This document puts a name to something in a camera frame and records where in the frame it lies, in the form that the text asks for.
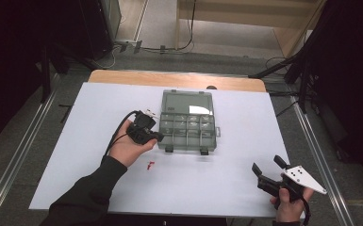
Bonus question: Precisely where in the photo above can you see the small black floor bracket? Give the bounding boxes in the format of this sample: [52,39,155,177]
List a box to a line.
[58,104,74,124]

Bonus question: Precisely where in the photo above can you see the black floor cable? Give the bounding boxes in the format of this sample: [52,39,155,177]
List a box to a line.
[140,0,197,53]

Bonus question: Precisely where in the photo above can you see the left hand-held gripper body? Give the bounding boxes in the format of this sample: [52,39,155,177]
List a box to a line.
[125,108,160,146]

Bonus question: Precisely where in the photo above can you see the wooden table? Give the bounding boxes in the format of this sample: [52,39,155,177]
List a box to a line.
[88,69,268,93]

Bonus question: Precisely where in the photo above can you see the black cabinet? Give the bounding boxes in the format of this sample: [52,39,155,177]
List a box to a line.
[78,0,122,60]

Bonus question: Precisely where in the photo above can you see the transparent grey compartment box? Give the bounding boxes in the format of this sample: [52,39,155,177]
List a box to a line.
[157,89,223,155]

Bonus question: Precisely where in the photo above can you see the person's right hand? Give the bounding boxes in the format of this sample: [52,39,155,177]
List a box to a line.
[269,186,315,224]

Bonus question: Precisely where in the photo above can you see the black tripod stand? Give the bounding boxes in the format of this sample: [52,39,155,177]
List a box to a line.
[248,0,328,114]

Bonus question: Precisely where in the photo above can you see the aluminium floor rail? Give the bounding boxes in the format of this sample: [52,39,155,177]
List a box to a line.
[290,95,356,226]
[0,73,60,226]

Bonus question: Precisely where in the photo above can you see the light wooden furniture frame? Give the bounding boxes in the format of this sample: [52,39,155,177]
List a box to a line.
[174,0,328,59]

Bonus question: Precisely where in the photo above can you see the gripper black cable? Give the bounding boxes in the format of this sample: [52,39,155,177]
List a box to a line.
[300,196,312,226]
[104,109,140,157]

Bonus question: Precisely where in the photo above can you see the black metal stand post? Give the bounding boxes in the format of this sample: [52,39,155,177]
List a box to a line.
[41,46,52,103]

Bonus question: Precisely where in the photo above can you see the person's left hand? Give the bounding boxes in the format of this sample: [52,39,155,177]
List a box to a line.
[107,120,158,169]

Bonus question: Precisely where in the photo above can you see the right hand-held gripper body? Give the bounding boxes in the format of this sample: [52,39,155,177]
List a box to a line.
[276,165,328,203]

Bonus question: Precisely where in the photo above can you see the white floor cable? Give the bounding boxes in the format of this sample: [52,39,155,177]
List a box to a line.
[102,46,121,70]

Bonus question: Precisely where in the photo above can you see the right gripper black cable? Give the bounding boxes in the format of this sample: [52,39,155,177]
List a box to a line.
[300,196,312,226]

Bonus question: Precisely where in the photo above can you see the grey power strip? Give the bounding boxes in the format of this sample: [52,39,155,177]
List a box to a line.
[114,39,144,55]

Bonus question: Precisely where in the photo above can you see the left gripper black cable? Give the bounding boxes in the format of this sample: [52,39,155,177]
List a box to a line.
[104,109,140,157]

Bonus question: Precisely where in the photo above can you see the dark curtain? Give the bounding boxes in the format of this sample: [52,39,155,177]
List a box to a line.
[0,0,86,152]
[310,0,363,177]

